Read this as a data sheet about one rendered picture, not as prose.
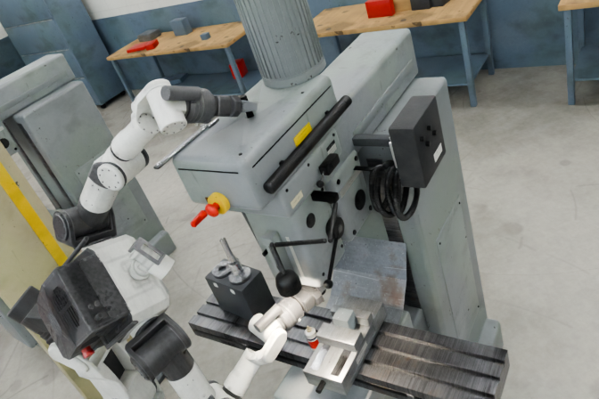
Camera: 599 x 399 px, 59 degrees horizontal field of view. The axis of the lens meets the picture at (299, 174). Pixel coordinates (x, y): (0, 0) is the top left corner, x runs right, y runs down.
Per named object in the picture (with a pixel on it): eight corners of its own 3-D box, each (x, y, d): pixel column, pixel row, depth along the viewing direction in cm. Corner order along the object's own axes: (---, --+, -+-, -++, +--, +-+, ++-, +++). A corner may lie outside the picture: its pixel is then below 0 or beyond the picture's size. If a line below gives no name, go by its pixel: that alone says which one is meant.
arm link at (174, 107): (191, 136, 134) (153, 138, 125) (175, 100, 136) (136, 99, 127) (217, 111, 127) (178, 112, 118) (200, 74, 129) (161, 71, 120)
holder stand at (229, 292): (258, 324, 211) (240, 289, 201) (220, 309, 225) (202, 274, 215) (275, 303, 218) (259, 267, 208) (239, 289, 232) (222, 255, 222)
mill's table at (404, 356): (492, 429, 158) (488, 413, 154) (194, 335, 228) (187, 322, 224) (510, 365, 173) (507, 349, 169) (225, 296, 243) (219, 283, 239)
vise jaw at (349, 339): (356, 353, 177) (354, 345, 175) (318, 342, 185) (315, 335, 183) (364, 338, 181) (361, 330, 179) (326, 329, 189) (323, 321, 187)
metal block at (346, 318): (351, 333, 183) (347, 321, 180) (336, 329, 186) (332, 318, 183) (357, 321, 186) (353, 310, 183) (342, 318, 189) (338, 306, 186)
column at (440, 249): (467, 421, 252) (402, 145, 174) (376, 393, 279) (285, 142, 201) (493, 338, 285) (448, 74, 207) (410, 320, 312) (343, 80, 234)
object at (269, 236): (292, 290, 165) (270, 240, 154) (282, 288, 167) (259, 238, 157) (299, 280, 168) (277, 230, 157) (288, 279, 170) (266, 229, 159)
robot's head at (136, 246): (148, 274, 151) (156, 269, 145) (122, 257, 149) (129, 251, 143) (160, 256, 154) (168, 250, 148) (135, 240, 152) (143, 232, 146)
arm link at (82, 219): (65, 194, 149) (54, 222, 157) (80, 219, 146) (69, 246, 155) (102, 184, 157) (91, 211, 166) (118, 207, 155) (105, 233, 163)
